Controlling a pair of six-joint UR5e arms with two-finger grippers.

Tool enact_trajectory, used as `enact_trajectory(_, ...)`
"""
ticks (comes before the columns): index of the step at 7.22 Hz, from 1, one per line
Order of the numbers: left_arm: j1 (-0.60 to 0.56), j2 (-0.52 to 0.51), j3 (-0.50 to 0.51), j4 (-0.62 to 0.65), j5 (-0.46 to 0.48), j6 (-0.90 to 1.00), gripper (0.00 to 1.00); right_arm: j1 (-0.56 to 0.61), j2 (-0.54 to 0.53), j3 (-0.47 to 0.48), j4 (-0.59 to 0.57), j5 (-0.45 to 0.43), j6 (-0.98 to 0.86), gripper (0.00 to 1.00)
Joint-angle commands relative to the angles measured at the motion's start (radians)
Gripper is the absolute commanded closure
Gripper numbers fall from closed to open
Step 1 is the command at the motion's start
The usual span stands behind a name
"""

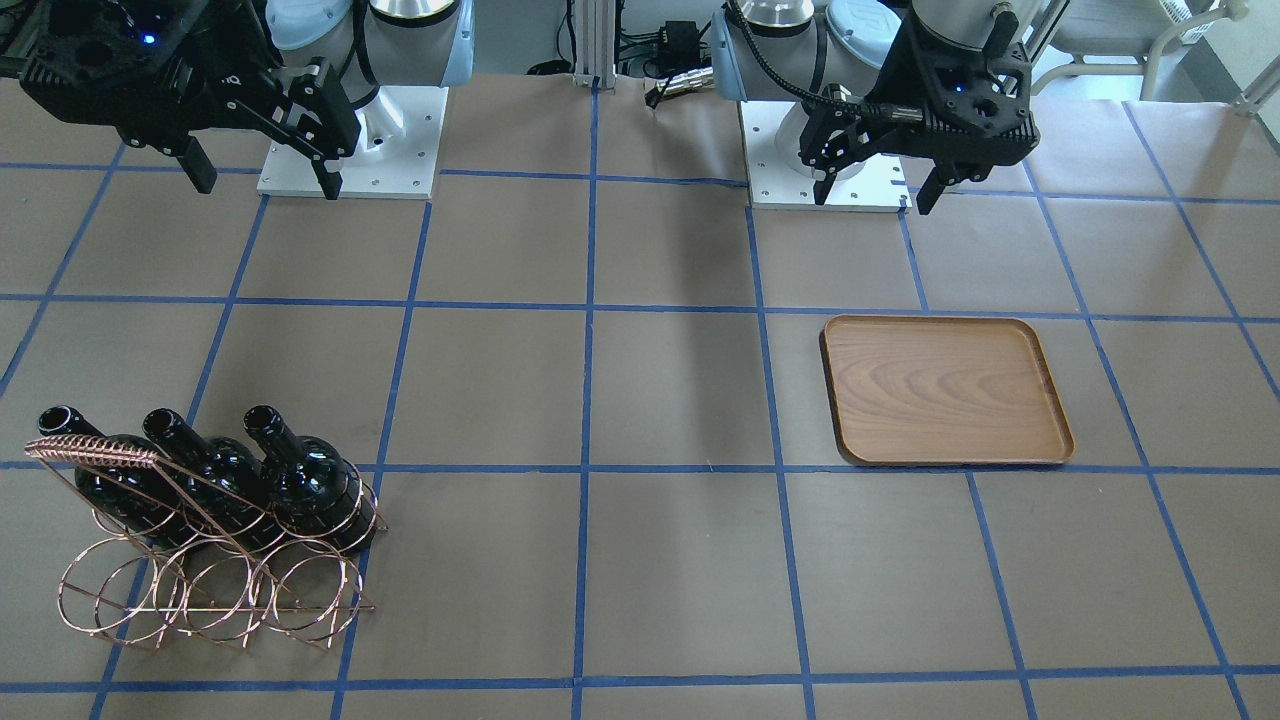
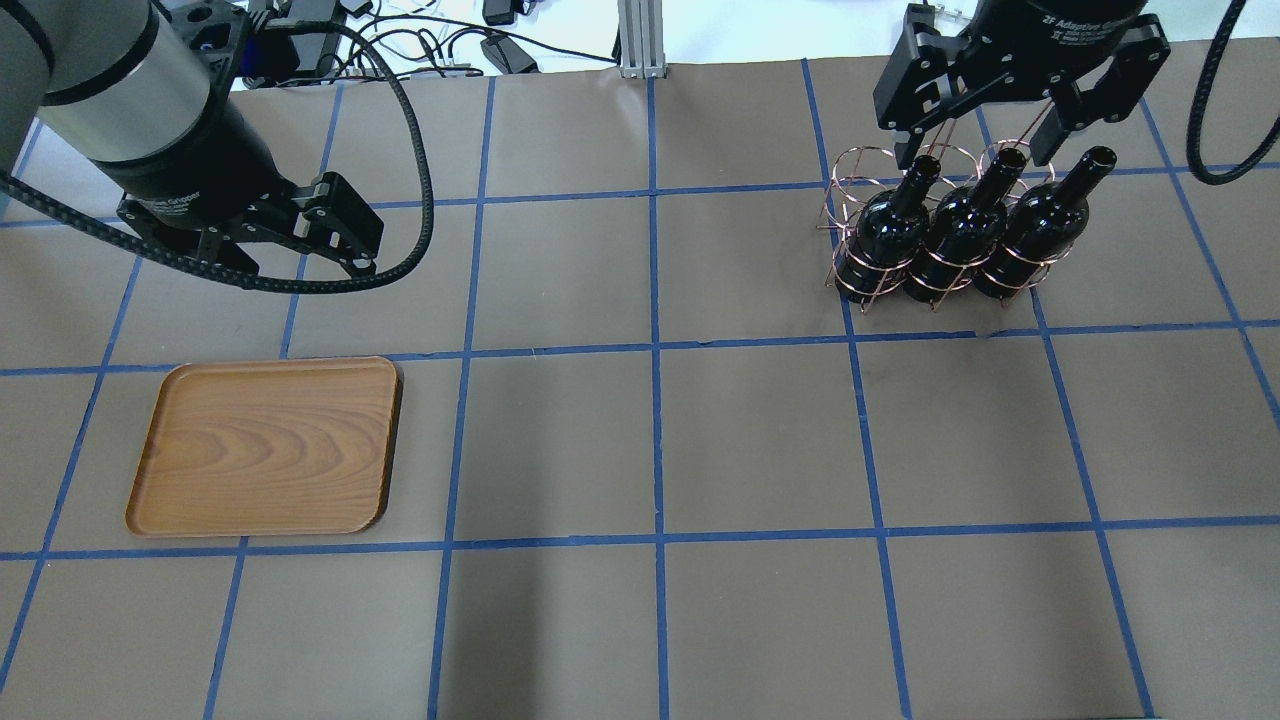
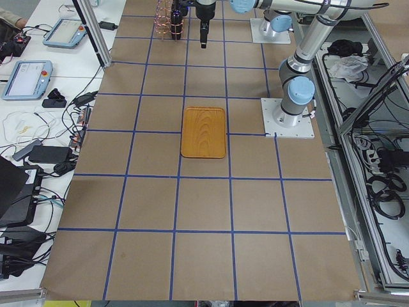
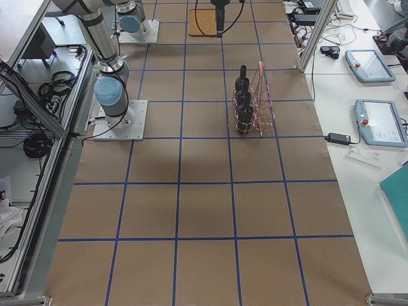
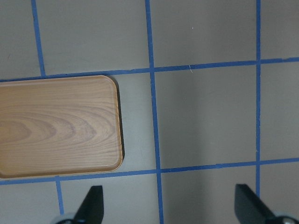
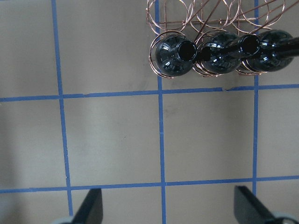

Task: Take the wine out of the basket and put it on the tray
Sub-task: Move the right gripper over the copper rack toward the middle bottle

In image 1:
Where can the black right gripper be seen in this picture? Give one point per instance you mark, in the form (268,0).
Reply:
(203,68)

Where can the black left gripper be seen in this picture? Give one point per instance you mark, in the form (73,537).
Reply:
(901,66)

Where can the dark wine bottle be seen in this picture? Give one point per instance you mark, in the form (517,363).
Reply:
(223,478)
(314,493)
(139,498)

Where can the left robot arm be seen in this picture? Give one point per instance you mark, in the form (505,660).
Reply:
(874,105)

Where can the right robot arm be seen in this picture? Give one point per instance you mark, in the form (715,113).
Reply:
(351,94)

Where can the wooden tray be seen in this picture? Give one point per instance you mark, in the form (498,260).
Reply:
(943,390)

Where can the black power adapter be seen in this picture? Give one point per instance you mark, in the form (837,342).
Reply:
(679,42)

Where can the white chair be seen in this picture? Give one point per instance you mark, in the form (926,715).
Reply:
(1131,38)

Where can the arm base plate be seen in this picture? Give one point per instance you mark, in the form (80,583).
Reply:
(396,155)
(778,179)

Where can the aluminium frame post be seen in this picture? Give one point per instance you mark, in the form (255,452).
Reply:
(594,43)

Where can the copper wire wine rack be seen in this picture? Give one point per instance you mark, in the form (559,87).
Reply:
(213,587)

